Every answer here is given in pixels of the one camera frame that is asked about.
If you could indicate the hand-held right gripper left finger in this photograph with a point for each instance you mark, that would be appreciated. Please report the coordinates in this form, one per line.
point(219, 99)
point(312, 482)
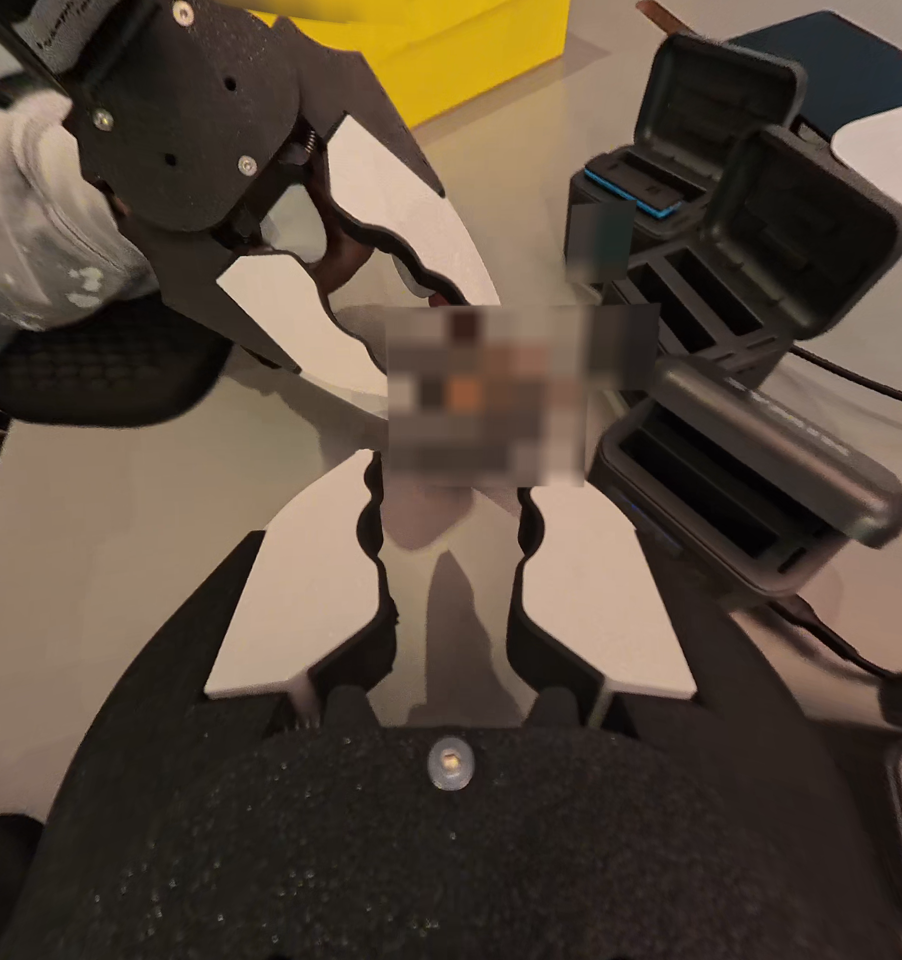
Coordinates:
point(301, 592)

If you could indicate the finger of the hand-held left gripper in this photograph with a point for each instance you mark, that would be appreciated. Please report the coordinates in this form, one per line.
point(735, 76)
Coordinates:
point(293, 315)
point(398, 195)

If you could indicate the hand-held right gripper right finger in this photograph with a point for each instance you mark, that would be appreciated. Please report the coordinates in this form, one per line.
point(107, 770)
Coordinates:
point(608, 600)

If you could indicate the yellow plastic bin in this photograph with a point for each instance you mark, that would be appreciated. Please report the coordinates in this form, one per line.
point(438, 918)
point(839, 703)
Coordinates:
point(458, 60)

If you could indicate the black battery with blue edge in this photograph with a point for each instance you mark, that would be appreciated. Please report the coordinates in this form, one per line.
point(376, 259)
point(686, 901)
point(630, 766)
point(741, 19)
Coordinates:
point(638, 195)

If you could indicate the person's left forearm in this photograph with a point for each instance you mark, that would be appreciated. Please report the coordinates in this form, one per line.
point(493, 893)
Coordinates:
point(31, 225)

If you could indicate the person's left hand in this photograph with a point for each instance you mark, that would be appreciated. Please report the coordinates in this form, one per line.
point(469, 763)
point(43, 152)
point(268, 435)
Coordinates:
point(338, 255)

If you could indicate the dark rounded object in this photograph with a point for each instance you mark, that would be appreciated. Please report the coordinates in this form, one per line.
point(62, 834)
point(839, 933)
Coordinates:
point(83, 375)

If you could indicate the dark blue panel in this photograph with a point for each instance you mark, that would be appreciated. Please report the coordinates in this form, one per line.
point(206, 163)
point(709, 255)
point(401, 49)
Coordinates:
point(855, 75)

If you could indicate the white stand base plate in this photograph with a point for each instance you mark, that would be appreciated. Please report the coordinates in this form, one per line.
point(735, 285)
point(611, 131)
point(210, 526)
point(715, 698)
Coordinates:
point(893, 165)

